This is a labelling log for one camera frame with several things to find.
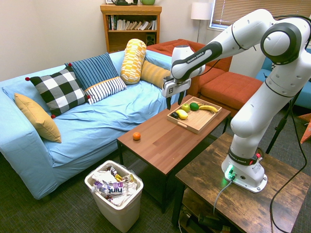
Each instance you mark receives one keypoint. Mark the green spine book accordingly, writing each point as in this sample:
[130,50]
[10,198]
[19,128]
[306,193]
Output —
[110,23]

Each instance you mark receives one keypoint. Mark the dark avocado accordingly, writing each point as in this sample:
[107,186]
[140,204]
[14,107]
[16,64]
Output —
[174,115]

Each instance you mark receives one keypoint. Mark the wooden bookshelf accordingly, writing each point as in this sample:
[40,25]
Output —
[131,41]

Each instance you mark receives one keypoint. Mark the wooden serving tray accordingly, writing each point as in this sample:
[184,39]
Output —
[198,121]

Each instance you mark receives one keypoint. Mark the white navy striped pillow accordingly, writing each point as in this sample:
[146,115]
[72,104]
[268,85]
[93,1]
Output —
[105,88]

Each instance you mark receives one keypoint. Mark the rustic brown side table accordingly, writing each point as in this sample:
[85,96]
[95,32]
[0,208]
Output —
[243,211]

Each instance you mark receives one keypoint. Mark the dark spine book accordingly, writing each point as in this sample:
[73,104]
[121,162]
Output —
[114,22]

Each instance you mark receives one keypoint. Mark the orange tangerine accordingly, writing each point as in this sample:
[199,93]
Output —
[136,136]

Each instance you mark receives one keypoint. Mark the yellow patterned bolster pillow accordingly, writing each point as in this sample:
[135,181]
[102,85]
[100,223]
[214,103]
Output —
[133,61]

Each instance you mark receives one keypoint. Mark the white leaning book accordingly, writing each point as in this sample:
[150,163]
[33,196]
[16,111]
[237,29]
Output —
[145,25]

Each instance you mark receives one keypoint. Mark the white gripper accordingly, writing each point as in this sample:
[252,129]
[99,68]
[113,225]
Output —
[176,87]

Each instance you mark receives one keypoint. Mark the orange sectional sofa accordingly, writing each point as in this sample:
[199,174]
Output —
[230,87]

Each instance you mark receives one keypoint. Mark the black cylinder under table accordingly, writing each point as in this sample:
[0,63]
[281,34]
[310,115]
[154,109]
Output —
[210,221]

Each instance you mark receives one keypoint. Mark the small black speaker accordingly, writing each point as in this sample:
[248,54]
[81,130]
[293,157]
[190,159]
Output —
[150,39]

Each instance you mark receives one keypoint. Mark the light blue sofa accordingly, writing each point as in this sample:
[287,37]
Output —
[97,126]

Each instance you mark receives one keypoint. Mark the white shade floor lamp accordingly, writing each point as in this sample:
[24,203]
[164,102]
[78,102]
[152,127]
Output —
[201,12]

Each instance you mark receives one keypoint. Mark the orange paper object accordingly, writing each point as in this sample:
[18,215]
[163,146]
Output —
[306,131]

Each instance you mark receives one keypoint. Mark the white trash bin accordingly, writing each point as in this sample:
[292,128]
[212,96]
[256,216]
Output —
[121,216]

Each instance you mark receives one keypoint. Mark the brown window blinds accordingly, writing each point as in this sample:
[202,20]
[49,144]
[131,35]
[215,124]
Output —
[226,12]

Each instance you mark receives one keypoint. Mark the mustard striped pillow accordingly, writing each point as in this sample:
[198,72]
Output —
[154,74]

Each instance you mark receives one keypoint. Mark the crumpled hint bottle wrapper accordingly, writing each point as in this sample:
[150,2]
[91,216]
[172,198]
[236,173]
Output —
[111,188]

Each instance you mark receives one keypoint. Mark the black object on bookshelf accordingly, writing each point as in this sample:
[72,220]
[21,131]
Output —
[125,2]

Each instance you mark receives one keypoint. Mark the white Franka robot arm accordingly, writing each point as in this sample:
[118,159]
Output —
[255,109]

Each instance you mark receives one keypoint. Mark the teal sofa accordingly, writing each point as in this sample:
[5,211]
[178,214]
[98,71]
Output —
[303,97]

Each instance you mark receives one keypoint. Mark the yellow banana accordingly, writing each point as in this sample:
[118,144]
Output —
[209,108]

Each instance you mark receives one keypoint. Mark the black white checkered pillow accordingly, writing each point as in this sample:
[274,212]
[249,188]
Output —
[59,91]

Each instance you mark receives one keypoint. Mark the reddish wooden coffee table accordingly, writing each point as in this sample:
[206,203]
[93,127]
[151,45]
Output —
[160,148]

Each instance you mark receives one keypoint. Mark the green bowl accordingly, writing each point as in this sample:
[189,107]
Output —
[147,2]

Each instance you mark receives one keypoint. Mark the black camera stand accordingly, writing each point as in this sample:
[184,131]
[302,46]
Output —
[279,126]

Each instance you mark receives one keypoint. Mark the blue striped pillow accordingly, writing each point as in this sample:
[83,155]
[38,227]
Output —
[93,69]

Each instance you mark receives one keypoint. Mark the plain mustard pillow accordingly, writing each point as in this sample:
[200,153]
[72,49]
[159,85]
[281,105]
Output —
[39,119]

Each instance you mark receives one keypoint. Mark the green apple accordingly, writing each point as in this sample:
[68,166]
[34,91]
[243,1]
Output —
[185,107]

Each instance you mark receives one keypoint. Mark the green lime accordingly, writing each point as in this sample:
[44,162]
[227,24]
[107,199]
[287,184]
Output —
[194,106]

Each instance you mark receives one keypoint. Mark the yellow lemon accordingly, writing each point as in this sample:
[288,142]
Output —
[182,114]

